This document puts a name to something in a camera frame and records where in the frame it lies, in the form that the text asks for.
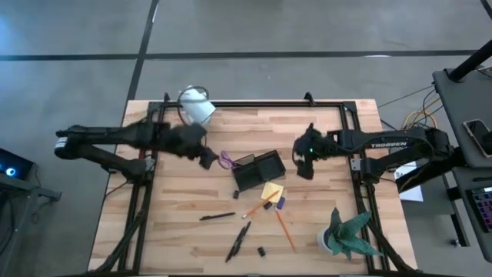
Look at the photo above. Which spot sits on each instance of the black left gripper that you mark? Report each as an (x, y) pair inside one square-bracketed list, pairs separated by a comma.
[(180, 138)]

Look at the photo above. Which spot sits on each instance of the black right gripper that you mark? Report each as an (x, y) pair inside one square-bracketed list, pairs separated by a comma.
[(307, 171)]

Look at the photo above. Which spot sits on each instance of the purple scissors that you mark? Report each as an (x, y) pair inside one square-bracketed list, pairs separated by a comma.
[(220, 159)]

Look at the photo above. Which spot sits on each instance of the plain black pen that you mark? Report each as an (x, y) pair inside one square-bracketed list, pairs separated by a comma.
[(217, 216)]

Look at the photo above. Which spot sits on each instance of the orange pencil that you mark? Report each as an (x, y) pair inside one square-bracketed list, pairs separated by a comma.
[(253, 210), (286, 231)]

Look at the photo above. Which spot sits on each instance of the black pen with scale print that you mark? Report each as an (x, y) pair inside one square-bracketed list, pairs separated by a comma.
[(241, 239), (235, 244)]

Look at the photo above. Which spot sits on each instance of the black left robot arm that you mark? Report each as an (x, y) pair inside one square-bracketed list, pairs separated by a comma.
[(100, 132)]

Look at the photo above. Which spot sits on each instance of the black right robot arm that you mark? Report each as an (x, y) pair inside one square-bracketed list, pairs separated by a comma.
[(388, 144)]

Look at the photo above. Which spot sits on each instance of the black mesh desk organizer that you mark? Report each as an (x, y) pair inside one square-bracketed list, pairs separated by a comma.
[(269, 167)]

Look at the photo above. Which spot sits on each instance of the yellow sticky note pad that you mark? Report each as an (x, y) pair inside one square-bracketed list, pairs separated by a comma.
[(269, 188)]

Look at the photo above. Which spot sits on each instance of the blue eraser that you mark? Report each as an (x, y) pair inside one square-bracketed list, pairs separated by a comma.
[(281, 203)]

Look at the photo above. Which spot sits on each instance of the green potted succulent plant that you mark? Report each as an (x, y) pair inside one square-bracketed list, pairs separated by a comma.
[(348, 236)]

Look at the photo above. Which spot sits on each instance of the white paper sheet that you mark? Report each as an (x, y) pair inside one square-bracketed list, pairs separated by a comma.
[(413, 194)]

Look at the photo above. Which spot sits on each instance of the grey side desk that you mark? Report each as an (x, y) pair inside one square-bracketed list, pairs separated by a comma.
[(453, 115)]

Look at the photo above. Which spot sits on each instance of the black metal stand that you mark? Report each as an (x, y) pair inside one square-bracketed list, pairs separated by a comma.
[(38, 191)]

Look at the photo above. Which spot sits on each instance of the smartphone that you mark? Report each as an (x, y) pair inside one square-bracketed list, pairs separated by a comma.
[(476, 136)]

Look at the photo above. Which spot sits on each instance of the black device with blue light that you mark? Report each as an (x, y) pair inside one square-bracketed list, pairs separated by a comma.
[(15, 163)]

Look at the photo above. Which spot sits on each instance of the black keyboard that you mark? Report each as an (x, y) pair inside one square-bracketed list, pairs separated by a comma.
[(482, 209)]

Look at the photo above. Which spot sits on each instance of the black pole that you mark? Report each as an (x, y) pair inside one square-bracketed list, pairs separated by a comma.
[(471, 63)]

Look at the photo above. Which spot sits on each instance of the black aluminium table frame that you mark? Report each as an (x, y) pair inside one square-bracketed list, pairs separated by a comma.
[(269, 104)]

